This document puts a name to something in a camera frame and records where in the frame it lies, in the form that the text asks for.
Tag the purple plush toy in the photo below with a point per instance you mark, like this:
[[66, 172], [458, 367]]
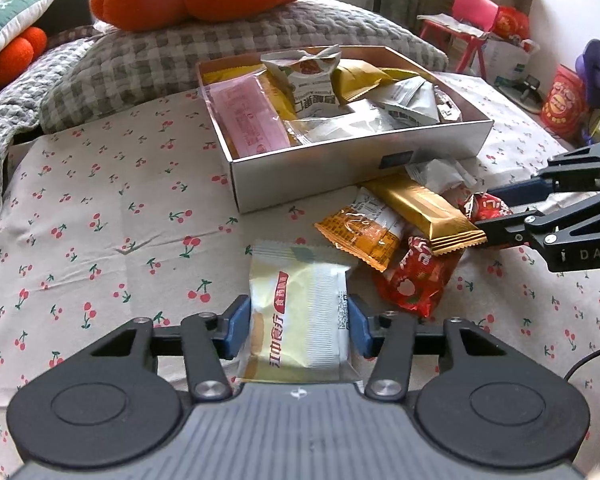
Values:
[[597, 70]]

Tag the crumpled golden-yellow snack packet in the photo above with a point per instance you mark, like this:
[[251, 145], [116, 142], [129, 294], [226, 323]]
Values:
[[362, 80]]

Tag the yellow ribbed snack packet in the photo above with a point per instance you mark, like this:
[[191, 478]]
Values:
[[282, 102]]

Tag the small black stand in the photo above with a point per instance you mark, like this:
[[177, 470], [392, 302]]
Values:
[[527, 90]]

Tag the orange snack packet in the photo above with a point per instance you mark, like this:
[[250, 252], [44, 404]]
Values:
[[360, 232]]

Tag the red strawberry snack packet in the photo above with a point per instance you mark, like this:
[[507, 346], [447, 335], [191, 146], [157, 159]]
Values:
[[420, 280]]

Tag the red gift bag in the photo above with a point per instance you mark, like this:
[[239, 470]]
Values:
[[512, 22]]

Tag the cherry print cloth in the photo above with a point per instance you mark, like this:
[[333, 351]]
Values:
[[105, 210]]

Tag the pink child chair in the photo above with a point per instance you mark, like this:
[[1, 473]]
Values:
[[472, 12]]

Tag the silver flat snack packet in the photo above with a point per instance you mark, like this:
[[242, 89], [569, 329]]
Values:
[[340, 125]]

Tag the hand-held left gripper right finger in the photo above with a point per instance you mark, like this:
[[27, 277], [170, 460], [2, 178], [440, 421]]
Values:
[[357, 329]]

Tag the white cardboard box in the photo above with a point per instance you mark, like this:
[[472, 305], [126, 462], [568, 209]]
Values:
[[330, 175]]

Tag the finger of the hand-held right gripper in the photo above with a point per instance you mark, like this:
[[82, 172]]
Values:
[[517, 192], [505, 232]]

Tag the white paper bag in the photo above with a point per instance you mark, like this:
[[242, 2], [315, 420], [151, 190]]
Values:
[[510, 60]]

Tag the silver white crumpled packet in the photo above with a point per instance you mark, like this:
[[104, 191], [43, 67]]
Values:
[[440, 175]]

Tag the pink clear snack packet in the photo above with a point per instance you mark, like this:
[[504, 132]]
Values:
[[247, 115]]

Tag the dark grey sofa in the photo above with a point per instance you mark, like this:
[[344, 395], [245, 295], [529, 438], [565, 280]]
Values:
[[72, 10]]

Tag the gold bar snack packet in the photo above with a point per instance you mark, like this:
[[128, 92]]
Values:
[[425, 215]]

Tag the yellow red-label snack packet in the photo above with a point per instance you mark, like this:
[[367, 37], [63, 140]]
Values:
[[227, 76]]

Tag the green patterned pillow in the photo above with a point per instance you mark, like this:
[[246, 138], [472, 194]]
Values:
[[5, 25]]

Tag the red printed bag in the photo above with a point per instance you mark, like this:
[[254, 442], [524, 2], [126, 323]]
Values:
[[562, 102]]

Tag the white pale-yellow snack packet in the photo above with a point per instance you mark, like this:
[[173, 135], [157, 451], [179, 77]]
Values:
[[295, 310]]

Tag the white brown-print snack packet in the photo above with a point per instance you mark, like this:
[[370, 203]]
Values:
[[305, 80]]

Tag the small white printed packet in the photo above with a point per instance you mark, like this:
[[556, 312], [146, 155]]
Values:
[[447, 105]]

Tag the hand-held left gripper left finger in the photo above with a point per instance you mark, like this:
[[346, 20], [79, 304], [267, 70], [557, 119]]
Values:
[[238, 329]]

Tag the small orange pumpkin cushion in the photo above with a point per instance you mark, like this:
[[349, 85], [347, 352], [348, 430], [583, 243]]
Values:
[[10, 60]]

